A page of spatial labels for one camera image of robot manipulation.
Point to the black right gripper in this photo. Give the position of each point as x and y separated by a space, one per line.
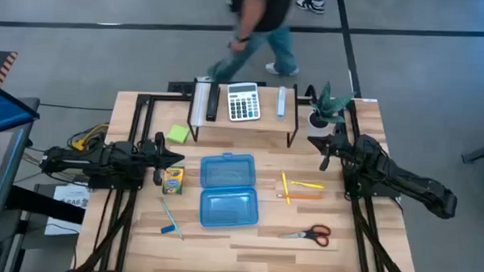
336 149

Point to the wooden shelf with black legs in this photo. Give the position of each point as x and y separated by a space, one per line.
267 116

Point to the green sticky note pad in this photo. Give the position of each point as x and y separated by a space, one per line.
178 134

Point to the blue tilted monitor screen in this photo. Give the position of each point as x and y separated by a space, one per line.
5 109

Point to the snake plant in white pot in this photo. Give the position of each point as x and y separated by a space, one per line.
328 106

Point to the black power strip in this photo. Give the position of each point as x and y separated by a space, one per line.
181 87

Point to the blue plastic pencil box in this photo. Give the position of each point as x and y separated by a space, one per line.
227 208

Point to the black stand bar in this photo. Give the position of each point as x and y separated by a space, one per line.
46 206

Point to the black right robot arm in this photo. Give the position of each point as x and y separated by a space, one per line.
406 178

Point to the white grey desk calculator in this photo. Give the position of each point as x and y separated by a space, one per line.
243 108

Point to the black mat with orange stripes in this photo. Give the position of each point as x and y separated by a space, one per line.
0 67

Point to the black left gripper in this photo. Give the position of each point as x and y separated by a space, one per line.
154 157

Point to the black aluminium table frame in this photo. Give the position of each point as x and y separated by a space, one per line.
352 115
139 120

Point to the teal pen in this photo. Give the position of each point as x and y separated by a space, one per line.
170 218

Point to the grey chair base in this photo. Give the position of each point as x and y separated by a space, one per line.
483 151

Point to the person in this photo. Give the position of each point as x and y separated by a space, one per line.
266 11
311 5

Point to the white eraser block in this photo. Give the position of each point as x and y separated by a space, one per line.
200 104

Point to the black stapler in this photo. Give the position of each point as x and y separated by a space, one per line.
212 102

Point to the blue eraser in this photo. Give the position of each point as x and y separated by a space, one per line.
167 229

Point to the white stapler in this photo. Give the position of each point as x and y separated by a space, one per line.
281 102

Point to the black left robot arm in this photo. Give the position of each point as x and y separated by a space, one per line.
104 159

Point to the green yellow crayon box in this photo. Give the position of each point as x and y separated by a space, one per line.
173 181

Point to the white printed paper sheet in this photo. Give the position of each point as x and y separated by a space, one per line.
68 194

